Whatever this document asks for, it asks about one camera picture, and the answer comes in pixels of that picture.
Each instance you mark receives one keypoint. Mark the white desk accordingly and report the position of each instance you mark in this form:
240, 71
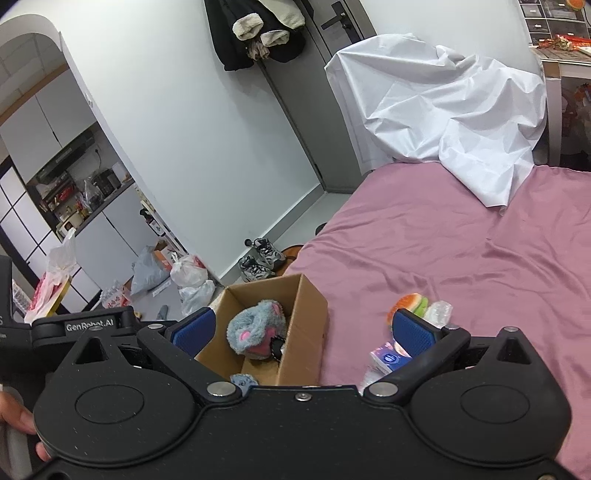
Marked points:
554, 74

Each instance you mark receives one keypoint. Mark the white red plastic bag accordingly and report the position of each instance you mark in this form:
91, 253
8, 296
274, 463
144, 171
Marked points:
53, 277

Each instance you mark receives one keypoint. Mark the beige hanging clothes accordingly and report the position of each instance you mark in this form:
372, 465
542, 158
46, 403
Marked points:
251, 25

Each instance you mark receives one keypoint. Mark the pink bed sheet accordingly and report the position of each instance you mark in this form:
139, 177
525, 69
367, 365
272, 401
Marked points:
461, 277

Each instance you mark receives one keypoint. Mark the blue tissue pack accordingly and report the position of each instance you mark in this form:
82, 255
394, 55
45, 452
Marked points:
387, 360

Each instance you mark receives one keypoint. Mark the white kitchen cabinet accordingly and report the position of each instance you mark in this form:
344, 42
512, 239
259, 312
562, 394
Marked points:
106, 240

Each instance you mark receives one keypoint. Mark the black hanging jacket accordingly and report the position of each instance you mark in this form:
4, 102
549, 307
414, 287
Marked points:
226, 41

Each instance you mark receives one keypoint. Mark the orange cardboard box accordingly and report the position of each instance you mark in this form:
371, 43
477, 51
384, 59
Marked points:
164, 256

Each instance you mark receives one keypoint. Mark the grey plastic bag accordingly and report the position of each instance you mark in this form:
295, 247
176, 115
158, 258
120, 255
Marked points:
147, 272

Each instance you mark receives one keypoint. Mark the brown shoe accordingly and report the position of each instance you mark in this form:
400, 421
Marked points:
292, 254

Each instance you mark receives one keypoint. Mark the blue knitted cloth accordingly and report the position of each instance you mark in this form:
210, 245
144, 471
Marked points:
244, 381

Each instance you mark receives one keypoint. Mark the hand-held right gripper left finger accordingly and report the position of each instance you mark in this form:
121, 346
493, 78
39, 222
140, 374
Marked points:
194, 331

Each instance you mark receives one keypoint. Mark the burger squishy toy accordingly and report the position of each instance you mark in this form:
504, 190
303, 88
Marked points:
408, 302

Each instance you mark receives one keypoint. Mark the grey sneaker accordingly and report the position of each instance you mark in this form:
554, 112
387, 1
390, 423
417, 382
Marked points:
254, 270
270, 253

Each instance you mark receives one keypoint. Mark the grey drawer unit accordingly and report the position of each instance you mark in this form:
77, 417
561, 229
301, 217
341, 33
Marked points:
549, 21

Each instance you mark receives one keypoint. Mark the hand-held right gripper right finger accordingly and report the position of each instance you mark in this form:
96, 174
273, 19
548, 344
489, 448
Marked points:
413, 333

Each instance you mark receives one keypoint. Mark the brown cardboard box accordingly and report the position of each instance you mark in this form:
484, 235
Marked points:
307, 332

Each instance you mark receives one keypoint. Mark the white cover sheet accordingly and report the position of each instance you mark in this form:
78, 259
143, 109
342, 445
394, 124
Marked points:
415, 101

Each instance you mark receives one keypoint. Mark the grey door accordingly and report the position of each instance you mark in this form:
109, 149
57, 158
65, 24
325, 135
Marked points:
314, 115

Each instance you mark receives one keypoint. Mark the clear bag of white filling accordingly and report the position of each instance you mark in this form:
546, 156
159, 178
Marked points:
371, 377

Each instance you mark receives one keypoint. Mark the grey slipper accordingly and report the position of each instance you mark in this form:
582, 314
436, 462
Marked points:
163, 313

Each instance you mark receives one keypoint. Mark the grey plush toy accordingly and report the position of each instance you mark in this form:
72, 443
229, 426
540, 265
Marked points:
254, 323

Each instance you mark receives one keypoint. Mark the person's left hand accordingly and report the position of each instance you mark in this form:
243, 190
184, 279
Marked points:
16, 413

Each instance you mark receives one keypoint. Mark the orange plush toy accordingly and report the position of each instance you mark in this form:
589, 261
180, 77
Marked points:
577, 3

